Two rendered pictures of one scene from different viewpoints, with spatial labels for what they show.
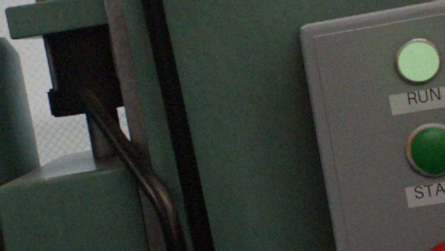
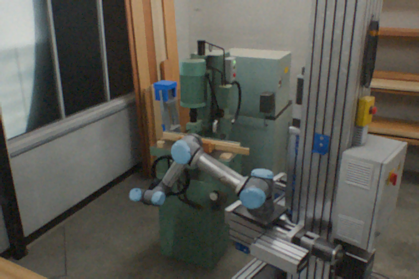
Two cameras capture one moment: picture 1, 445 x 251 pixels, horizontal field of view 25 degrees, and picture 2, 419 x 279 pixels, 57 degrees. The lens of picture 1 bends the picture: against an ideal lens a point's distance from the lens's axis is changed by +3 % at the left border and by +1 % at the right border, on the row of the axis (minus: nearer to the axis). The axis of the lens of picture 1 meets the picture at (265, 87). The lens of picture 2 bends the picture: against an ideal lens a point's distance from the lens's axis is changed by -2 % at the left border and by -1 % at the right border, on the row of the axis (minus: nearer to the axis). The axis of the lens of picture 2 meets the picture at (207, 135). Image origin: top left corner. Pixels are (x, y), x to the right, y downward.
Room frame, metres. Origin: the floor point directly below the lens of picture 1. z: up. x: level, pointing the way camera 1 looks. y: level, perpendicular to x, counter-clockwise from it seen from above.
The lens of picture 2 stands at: (-0.41, 2.65, 1.95)
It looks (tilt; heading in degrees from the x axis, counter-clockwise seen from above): 20 degrees down; 291
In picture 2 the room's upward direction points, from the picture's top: straight up
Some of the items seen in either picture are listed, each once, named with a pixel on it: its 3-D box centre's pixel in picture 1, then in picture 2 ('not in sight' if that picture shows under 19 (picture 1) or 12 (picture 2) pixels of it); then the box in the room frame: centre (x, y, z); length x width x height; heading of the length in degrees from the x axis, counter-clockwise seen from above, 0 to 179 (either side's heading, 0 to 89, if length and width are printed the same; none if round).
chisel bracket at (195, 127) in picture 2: not in sight; (194, 127); (0.63, 0.22, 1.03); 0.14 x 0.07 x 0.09; 86
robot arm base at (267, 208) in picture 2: not in sight; (260, 200); (0.00, 0.79, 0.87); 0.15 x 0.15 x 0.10
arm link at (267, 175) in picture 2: not in sight; (261, 182); (0.00, 0.80, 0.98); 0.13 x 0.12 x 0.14; 88
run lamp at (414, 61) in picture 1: (418, 61); not in sight; (0.44, -0.07, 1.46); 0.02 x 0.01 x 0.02; 86
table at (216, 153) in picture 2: not in sight; (191, 155); (0.60, 0.35, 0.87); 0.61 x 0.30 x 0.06; 176
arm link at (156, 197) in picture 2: not in sight; (155, 196); (0.59, 0.89, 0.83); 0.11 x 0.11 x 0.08; 88
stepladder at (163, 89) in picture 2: not in sight; (172, 143); (1.15, -0.46, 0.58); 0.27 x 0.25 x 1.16; 176
